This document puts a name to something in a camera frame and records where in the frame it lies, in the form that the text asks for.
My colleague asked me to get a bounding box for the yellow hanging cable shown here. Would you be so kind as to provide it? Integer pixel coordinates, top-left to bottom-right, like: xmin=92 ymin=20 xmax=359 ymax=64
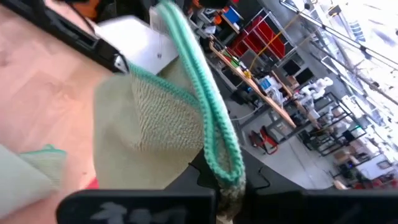
xmin=248 ymin=14 xmax=296 ymax=72

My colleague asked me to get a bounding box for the black metal table frame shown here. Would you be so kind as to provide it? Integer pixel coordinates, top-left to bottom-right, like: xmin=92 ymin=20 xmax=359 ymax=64
xmin=0 ymin=0 xmax=131 ymax=75

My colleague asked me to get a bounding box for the blue storage bin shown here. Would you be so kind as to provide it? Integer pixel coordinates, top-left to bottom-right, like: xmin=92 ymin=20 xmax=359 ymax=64
xmin=222 ymin=5 xmax=244 ymax=25

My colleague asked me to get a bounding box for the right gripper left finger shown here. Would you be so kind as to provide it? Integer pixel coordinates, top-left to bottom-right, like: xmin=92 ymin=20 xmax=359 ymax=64
xmin=55 ymin=152 xmax=217 ymax=224

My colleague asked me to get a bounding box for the red plastic tray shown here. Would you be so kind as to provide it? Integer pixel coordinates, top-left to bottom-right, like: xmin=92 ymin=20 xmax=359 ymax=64
xmin=84 ymin=176 xmax=101 ymax=190

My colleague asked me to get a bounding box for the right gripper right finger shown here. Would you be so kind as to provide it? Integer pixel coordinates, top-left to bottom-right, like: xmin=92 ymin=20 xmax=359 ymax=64
xmin=242 ymin=149 xmax=398 ymax=224

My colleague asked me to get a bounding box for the black monitor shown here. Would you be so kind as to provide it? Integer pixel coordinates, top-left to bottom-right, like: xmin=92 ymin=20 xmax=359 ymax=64
xmin=295 ymin=67 xmax=315 ymax=85
xmin=281 ymin=58 xmax=301 ymax=76

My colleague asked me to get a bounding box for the sage towel with teal edge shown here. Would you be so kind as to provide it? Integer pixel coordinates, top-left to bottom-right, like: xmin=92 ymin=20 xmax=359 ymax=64
xmin=0 ymin=0 xmax=246 ymax=224

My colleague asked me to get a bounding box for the wooden workbench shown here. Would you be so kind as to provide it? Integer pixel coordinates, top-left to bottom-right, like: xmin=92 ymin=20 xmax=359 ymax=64
xmin=207 ymin=39 xmax=298 ymax=130

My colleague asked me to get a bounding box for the black metal rack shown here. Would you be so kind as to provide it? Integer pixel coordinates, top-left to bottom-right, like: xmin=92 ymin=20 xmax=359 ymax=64
xmin=297 ymin=91 xmax=369 ymax=158

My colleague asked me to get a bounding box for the white humanoid robot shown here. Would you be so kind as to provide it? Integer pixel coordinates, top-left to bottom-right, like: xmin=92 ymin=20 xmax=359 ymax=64
xmin=297 ymin=76 xmax=335 ymax=108

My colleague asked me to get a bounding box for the red low cart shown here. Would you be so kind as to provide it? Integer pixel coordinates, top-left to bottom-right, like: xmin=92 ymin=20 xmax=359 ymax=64
xmin=248 ymin=125 xmax=280 ymax=156

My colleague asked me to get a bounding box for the red shelving unit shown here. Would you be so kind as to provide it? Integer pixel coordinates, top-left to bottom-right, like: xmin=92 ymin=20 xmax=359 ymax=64
xmin=229 ymin=14 xmax=289 ymax=62

